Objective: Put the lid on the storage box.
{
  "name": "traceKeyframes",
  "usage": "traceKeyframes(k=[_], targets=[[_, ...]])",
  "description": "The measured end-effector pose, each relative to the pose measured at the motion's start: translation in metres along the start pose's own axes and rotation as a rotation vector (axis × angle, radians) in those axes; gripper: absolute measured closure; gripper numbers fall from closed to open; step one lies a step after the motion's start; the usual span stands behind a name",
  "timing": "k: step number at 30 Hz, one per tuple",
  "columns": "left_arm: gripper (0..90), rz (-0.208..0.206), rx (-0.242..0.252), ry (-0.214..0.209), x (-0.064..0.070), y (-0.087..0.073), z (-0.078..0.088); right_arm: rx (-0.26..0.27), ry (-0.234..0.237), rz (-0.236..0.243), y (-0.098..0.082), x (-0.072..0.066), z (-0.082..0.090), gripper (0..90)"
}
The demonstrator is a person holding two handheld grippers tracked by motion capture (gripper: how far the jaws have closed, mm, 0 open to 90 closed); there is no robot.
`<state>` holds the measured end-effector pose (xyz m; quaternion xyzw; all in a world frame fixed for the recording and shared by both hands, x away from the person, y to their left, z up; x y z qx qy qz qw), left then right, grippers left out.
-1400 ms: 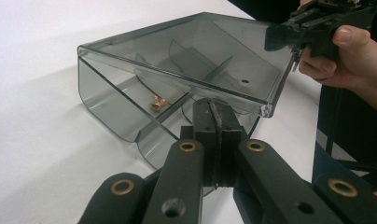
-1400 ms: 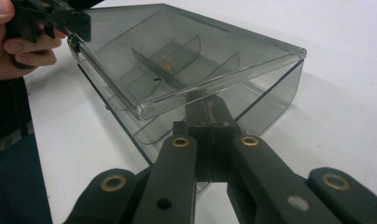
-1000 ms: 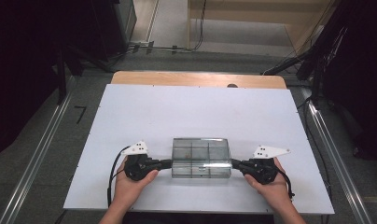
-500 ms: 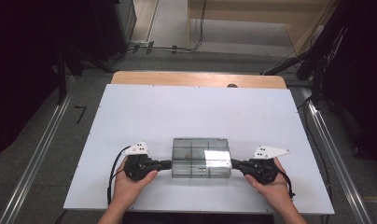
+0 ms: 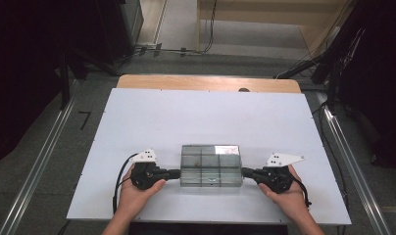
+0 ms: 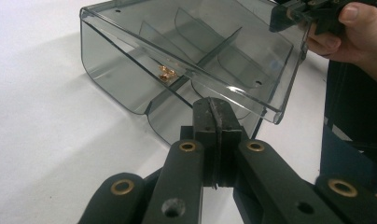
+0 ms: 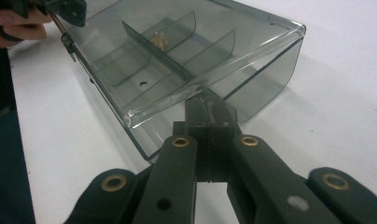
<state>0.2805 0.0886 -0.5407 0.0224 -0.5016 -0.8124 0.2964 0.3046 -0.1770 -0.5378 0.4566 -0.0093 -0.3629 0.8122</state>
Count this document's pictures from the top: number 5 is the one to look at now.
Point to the wooden table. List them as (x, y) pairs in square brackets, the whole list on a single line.
[(202, 83)]

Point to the person's right hand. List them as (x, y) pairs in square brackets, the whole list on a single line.
[(289, 202)]

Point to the metal floor rail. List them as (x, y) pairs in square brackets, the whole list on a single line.
[(39, 166), (372, 212)]

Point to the black metal stand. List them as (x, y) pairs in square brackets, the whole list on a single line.
[(64, 81), (300, 68)]

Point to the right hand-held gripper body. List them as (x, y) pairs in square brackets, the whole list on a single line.
[(274, 178)]

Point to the person's left hand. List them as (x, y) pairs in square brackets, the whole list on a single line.
[(134, 199)]

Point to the black curtain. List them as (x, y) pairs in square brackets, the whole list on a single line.
[(382, 81), (23, 65)]

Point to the black cabinet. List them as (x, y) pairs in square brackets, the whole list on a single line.
[(121, 26)]

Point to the clear plastic compartment box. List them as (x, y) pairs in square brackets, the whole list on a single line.
[(210, 169)]

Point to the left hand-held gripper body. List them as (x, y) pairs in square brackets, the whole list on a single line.
[(145, 173)]

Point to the light wooden shelf unit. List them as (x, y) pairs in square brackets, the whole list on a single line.
[(251, 16)]

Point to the dark round table grommet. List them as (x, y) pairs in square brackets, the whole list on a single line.
[(244, 90)]

